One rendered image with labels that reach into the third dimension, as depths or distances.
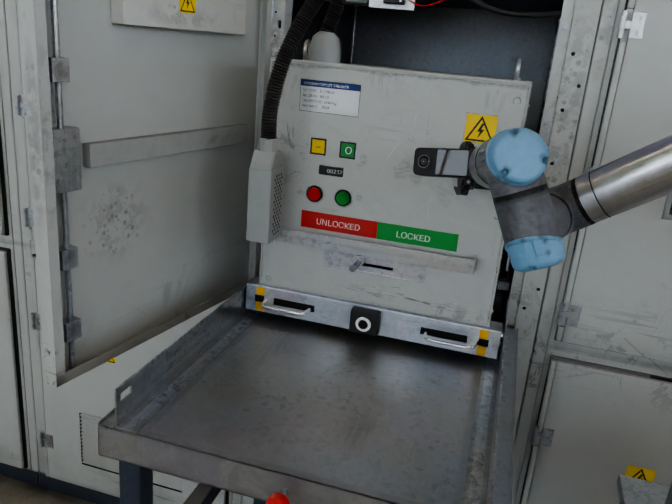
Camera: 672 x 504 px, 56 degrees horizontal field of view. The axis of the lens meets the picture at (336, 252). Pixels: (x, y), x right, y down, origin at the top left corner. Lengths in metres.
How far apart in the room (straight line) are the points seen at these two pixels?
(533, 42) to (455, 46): 0.24
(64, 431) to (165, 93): 1.21
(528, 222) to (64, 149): 0.70
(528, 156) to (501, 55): 1.33
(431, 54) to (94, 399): 1.50
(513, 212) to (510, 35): 1.34
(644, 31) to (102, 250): 1.09
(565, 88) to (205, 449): 0.97
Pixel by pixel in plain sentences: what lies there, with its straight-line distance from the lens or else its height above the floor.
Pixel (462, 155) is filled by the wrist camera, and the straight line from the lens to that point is 1.03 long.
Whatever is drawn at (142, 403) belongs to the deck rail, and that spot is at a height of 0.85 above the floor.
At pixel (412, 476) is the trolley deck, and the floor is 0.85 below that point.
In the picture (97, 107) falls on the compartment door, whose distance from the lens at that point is 1.15.
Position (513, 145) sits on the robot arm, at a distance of 0.86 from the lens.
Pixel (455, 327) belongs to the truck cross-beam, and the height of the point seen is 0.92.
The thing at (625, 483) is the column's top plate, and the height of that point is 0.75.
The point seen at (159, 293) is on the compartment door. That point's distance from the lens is 1.35.
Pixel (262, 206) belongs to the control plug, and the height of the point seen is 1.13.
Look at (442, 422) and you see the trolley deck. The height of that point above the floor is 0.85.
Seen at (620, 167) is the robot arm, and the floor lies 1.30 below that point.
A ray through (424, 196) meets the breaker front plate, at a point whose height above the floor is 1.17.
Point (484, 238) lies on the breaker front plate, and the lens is 1.23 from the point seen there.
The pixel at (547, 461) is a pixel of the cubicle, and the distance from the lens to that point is 1.65.
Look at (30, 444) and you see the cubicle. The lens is 2.30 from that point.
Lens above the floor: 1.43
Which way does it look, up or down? 18 degrees down
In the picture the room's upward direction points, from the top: 5 degrees clockwise
